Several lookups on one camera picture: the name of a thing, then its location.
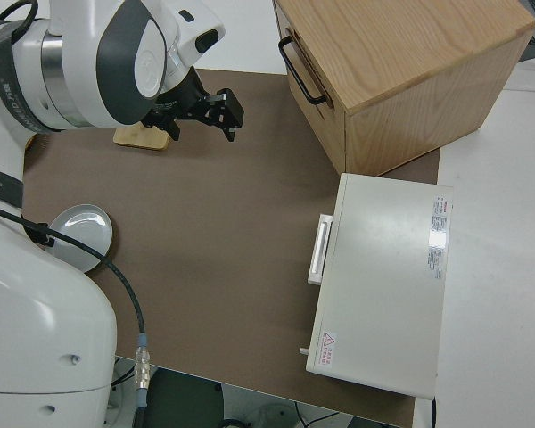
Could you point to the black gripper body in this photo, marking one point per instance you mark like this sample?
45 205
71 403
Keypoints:
178 104

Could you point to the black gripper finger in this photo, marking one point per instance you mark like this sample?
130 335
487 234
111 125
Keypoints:
174 129
231 111

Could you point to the gray round plate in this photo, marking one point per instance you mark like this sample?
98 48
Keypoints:
84 227

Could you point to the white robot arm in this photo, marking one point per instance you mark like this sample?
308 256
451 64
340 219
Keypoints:
49 334

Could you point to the wooden mug tree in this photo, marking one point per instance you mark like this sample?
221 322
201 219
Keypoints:
134 139

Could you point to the brown table mat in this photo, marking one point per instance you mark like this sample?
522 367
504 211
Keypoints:
205 223

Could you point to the round brown wicker basket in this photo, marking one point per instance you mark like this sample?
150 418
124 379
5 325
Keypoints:
33 143

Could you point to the wooden drawer cabinet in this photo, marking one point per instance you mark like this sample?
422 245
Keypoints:
405 67

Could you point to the cream toaster oven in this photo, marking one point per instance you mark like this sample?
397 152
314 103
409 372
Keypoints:
383 285

